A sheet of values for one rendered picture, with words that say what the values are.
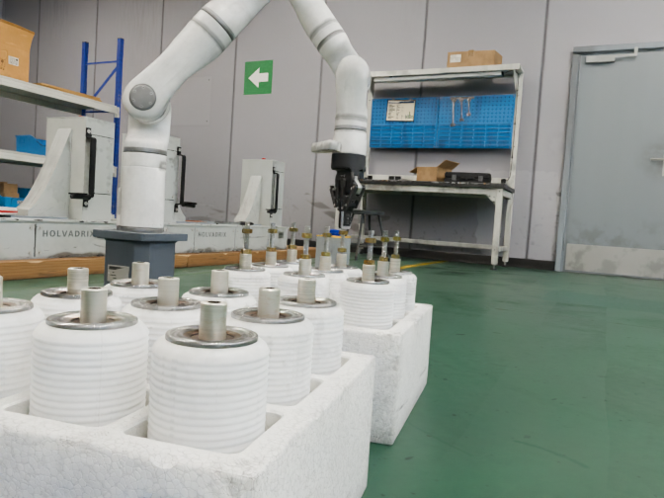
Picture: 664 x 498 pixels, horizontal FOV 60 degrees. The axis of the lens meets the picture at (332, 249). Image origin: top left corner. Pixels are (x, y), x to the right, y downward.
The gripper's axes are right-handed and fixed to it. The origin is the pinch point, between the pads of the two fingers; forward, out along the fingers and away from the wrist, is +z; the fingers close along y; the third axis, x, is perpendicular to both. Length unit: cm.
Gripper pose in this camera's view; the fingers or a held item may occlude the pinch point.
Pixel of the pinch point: (344, 219)
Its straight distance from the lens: 125.2
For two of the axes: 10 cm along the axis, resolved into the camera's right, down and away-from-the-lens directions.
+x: -9.0, -0.4, -4.4
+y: -4.4, -0.8, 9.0
